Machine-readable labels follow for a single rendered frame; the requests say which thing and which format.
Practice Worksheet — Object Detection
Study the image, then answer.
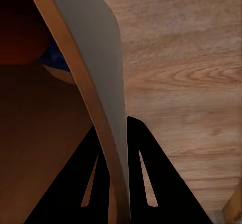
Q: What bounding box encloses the trash can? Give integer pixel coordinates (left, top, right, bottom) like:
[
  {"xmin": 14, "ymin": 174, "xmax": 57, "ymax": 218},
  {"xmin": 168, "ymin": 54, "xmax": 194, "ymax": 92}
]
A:
[{"xmin": 0, "ymin": 0, "xmax": 131, "ymax": 224}]

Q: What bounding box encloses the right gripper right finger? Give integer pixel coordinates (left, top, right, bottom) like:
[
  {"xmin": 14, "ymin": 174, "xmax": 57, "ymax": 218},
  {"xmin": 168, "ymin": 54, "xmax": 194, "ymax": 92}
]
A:
[{"xmin": 126, "ymin": 116, "xmax": 213, "ymax": 224}]

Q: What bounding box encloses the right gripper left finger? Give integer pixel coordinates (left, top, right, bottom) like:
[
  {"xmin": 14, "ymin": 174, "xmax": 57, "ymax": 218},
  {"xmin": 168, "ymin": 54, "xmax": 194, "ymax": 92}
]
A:
[{"xmin": 24, "ymin": 125, "xmax": 110, "ymax": 224}]

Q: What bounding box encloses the can of soda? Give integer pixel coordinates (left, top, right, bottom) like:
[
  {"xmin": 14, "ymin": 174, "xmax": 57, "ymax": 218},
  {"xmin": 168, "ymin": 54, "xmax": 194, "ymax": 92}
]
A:
[
  {"xmin": 0, "ymin": 0, "xmax": 52, "ymax": 65},
  {"xmin": 31, "ymin": 35, "xmax": 70, "ymax": 71}
]

